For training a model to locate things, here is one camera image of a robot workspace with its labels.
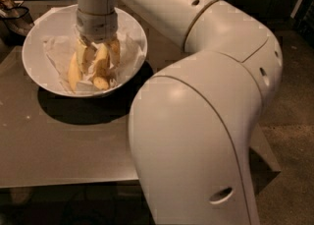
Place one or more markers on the white paper liner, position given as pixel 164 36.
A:
pixel 57 52

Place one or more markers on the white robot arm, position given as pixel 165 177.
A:
pixel 191 124

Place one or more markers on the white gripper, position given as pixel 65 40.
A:
pixel 96 25

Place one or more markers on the white bowl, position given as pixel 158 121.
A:
pixel 36 62

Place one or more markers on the black wire basket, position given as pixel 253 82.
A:
pixel 15 24

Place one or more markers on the yellow banana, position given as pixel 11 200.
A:
pixel 101 67
pixel 74 73

